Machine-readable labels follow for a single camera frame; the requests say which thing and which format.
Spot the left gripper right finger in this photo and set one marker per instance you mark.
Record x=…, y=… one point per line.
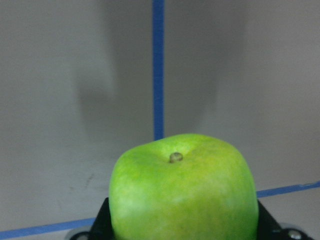
x=268, y=228

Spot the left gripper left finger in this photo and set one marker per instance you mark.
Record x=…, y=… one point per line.
x=102, y=227

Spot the green apple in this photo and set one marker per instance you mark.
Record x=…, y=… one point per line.
x=183, y=187

